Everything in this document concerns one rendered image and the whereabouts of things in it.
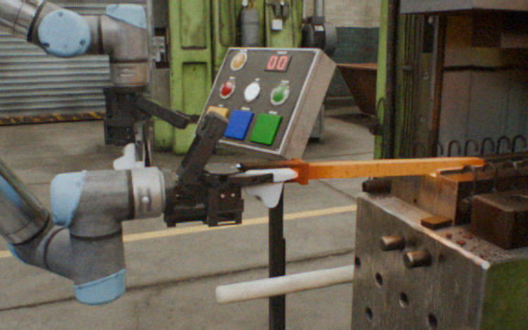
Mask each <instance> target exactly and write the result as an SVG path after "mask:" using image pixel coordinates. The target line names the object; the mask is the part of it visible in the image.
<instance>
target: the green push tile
mask: <svg viewBox="0 0 528 330"><path fill-rule="evenodd" d="M282 119H283V117H281V116H276V115H263V114H260V115H259V117H258V121H257V123H256V125H255V127H254V130H253V134H251V136H250V139H249V141H251V142H255V143H259V144H264V145H269V146H272V145H273V143H274V140H275V137H276V136H277V133H278V130H279V127H280V124H281V120H282Z"/></svg>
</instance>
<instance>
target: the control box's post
mask: <svg viewBox="0 0 528 330"><path fill-rule="evenodd" d="M283 194H284V183H283V184H282V189H281V192H280V199H279V201H278V203H277V205H276V206H274V208H269V279H274V278H279V277H283ZM282 304H283V294H281V295H275V296H270V297H269V330H282Z"/></svg>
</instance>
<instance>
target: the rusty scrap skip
mask: <svg viewBox="0 0 528 330"><path fill-rule="evenodd" d="M336 67H338V68H339V70H340V73H341V74H342V76H343V78H344V80H345V82H346V85H347V88H348V90H349V92H350V93H351V94H352V96H353V98H355V100H356V102H357V105H358V107H359V110H360V112H361V113H365V114H362V117H361V119H362V120H366V121H371V118H372V116H374V115H375V105H376V87H377V69H378V64H337V65H336Z"/></svg>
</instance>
